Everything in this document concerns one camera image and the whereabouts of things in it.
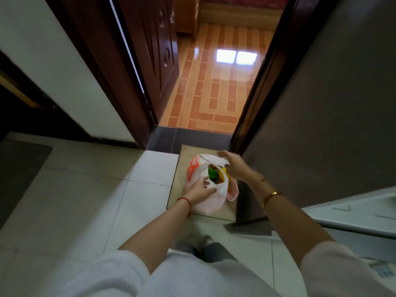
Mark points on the person's right hand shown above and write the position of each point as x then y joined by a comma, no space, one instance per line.
239,168

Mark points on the person's left hand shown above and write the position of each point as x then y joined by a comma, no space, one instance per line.
199,191

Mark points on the white red-printed plastic bag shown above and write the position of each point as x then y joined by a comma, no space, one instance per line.
210,201

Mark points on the green bell pepper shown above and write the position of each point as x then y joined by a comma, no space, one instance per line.
213,174

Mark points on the dark red refrigerator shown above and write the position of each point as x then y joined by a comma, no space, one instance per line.
325,105

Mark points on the person's right forearm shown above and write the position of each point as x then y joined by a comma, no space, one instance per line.
290,222

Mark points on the beige small cabinet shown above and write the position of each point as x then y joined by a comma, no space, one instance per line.
182,170

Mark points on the blue jeans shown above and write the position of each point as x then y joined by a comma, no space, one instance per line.
216,253

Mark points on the dark wooden door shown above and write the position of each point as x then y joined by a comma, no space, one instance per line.
148,52

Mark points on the red covered bed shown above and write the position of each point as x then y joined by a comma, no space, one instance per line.
241,15

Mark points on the wooden bedside cabinet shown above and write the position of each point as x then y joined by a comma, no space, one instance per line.
185,15

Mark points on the blue inner door sticker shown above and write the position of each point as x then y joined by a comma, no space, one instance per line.
384,271

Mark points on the dark sliding door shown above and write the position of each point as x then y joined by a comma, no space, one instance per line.
37,114

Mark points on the grey floor mat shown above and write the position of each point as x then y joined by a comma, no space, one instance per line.
18,176

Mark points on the dark wooden door frame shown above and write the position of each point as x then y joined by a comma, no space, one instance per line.
102,74

